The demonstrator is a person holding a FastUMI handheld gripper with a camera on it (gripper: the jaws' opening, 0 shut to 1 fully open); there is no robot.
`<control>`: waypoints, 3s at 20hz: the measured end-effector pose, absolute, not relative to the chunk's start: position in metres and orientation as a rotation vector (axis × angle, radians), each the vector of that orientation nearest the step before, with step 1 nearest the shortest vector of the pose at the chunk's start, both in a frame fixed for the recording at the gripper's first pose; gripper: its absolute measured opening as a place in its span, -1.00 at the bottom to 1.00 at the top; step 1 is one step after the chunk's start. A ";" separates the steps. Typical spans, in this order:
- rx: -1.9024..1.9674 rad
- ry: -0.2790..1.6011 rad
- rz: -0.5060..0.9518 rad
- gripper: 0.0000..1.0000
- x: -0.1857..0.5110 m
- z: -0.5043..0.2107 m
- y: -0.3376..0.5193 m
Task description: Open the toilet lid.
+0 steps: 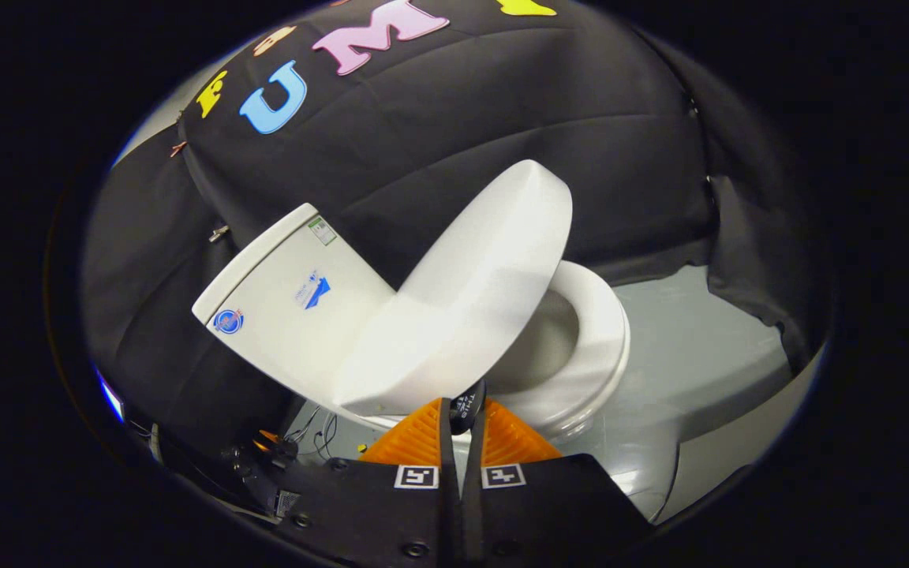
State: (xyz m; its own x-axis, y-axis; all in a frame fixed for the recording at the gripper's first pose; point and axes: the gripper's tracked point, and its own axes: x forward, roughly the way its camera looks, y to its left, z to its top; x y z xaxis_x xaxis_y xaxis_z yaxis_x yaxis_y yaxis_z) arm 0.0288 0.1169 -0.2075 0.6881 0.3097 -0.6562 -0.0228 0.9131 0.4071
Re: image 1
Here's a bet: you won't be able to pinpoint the white toilet bowl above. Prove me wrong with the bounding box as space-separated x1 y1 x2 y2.
360 288 684 523

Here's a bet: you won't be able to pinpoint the dark floor equipment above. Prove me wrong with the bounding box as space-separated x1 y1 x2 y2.
218 430 302 520

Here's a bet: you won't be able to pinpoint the black backdrop cloth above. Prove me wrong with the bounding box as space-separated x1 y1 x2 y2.
80 0 830 458

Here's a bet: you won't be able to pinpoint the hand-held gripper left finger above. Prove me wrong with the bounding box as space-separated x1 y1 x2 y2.
265 397 463 568

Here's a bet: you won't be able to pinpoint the black lid pull handle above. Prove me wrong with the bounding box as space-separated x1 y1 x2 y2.
450 379 488 435

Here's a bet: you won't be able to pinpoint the white toilet seat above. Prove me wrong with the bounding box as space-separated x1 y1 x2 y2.
494 260 631 432

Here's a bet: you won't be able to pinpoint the thin dark floor cables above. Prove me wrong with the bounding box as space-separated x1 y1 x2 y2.
287 404 339 460

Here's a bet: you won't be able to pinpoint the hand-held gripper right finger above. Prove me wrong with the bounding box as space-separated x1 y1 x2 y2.
461 398 657 568

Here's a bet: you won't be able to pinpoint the white toilet tank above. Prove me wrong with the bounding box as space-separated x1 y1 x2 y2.
192 203 398 413

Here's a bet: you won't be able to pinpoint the white toilet lid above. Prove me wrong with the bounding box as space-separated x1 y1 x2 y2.
332 159 574 417

